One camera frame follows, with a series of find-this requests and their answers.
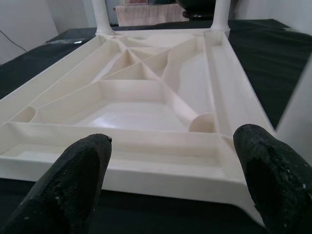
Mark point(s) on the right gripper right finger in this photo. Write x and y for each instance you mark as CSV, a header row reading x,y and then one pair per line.
x,y
280,190

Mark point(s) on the beige towel cloth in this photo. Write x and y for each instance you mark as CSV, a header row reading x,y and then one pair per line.
x,y
151,14

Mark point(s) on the white plastic table leg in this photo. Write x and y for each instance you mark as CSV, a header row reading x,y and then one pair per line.
x,y
221,14
296,102
101,17

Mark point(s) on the black tablecloth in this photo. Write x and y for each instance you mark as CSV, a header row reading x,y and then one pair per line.
x,y
268,61

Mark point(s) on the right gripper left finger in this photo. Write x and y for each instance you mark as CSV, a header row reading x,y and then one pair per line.
x,y
61,195

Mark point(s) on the white children table top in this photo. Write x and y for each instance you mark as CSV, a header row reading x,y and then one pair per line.
x,y
146,117

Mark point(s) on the clear plastic bag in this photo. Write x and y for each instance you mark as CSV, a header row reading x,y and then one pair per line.
x,y
65,41

